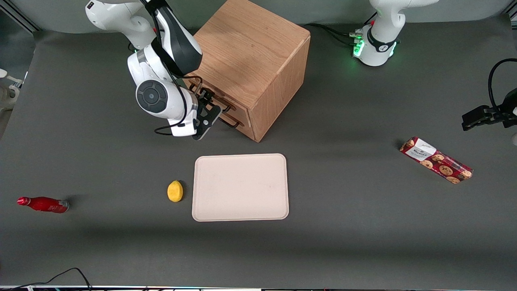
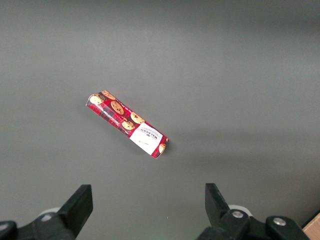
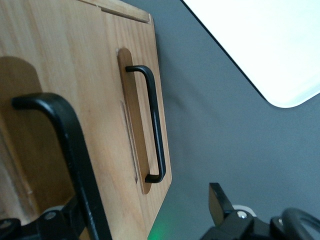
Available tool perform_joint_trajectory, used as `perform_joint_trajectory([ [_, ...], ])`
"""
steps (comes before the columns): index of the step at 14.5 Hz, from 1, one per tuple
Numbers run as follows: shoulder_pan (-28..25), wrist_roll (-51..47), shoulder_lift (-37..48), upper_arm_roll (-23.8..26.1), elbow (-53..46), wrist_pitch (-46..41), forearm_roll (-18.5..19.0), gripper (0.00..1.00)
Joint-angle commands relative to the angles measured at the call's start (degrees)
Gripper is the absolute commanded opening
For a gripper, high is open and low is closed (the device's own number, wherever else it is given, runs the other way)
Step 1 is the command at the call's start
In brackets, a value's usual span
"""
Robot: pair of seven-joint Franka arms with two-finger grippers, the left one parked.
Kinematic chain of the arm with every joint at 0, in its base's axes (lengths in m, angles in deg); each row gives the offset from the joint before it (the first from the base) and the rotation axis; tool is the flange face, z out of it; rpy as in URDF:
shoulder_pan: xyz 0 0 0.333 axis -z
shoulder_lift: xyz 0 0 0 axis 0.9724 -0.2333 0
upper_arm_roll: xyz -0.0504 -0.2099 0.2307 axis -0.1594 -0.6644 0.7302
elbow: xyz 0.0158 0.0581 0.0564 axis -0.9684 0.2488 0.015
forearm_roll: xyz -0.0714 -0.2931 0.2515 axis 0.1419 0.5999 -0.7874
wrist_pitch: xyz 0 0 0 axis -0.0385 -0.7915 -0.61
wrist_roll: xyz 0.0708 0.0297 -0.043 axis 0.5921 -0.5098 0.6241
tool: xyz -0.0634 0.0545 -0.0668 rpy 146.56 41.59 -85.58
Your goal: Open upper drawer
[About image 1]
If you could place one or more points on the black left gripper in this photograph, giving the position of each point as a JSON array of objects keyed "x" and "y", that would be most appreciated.
[{"x": 503, "y": 112}]

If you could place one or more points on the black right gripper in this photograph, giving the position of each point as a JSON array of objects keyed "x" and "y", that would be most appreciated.
[{"x": 206, "y": 98}]

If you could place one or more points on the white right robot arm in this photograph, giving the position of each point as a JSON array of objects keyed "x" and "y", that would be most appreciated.
[{"x": 151, "y": 97}]

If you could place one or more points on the oak wooden drawer cabinet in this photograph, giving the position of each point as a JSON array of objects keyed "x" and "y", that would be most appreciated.
[{"x": 258, "y": 48}]

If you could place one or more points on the red cookie box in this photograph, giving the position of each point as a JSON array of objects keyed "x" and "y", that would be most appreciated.
[{"x": 436, "y": 161}]

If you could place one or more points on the beige rectangular tray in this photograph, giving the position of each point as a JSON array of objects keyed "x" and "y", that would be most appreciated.
[{"x": 240, "y": 188}]

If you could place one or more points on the yellow lemon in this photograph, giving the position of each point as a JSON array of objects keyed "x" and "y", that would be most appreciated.
[{"x": 175, "y": 191}]

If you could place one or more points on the red bottle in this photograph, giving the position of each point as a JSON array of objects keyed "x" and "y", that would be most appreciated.
[{"x": 44, "y": 204}]

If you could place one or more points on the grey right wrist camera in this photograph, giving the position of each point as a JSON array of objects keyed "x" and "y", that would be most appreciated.
[{"x": 205, "y": 126}]

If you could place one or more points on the aluminium frame rail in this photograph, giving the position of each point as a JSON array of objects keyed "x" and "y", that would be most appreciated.
[
  {"x": 22, "y": 20},
  {"x": 513, "y": 15}
]

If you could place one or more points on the white clamp mount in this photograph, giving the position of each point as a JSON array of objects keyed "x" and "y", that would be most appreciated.
[{"x": 6, "y": 91}]

